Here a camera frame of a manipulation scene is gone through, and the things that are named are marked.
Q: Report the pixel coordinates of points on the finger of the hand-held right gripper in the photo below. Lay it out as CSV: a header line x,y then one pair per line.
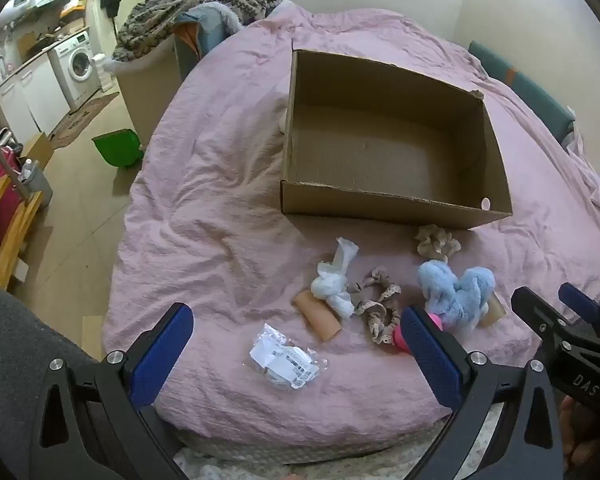
x,y
537,312
582,307

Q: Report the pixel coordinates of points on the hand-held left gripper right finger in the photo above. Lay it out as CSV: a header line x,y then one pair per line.
x,y
430,360

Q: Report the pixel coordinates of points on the fluffy beige scrunchie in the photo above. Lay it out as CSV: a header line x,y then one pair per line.
x,y
436,245

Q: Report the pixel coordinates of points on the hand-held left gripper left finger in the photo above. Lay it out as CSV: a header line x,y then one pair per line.
x,y
160,355

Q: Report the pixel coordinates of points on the white washing machine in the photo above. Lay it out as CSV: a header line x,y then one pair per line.
x,y
77,62

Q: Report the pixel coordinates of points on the light blue plush toy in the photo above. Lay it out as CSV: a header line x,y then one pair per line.
x,y
455,295

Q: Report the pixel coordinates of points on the green bin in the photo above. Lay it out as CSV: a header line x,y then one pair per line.
x,y
117,149

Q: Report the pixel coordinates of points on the knitted patterned blanket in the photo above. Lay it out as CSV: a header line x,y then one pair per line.
x,y
190,5

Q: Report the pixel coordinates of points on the person's grey clothing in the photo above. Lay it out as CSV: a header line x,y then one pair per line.
x,y
20,350

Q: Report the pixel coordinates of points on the pink toy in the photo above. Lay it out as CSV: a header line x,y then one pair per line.
x,y
436,321

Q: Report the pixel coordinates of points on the small cardboard box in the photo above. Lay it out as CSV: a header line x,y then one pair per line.
x,y
39,146

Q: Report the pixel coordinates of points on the long beige cardboard tube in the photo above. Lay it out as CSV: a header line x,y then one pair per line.
x,y
317,320

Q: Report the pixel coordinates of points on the pink bed sheet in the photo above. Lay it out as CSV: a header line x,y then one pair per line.
x,y
205,220

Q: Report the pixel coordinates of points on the clear plastic packet white labels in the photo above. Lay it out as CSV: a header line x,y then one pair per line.
x,y
285,362

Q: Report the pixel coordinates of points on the grey container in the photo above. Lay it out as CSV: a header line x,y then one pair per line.
x,y
36,182

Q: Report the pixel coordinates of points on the patterned floor rug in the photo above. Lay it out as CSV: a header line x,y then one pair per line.
x,y
82,120

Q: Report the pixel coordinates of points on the beige lace-trimmed scrunchie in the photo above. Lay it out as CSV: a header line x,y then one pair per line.
x,y
377,310

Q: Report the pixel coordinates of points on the beige armchair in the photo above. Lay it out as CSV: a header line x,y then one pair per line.
x,y
145,90

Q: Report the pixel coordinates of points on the person's right hand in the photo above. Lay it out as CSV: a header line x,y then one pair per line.
x,y
580,435

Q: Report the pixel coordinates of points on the patterned white mattress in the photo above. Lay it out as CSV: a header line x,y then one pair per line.
x,y
330,462

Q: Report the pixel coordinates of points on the short beige cardboard tube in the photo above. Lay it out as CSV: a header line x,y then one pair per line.
x,y
495,310

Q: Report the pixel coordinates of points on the brown cardboard box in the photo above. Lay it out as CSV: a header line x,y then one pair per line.
x,y
380,150

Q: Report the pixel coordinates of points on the white kitchen cabinets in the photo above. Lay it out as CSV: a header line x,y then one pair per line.
x,y
27,97

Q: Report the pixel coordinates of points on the wooden chair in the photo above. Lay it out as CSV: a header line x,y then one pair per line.
x,y
10,240

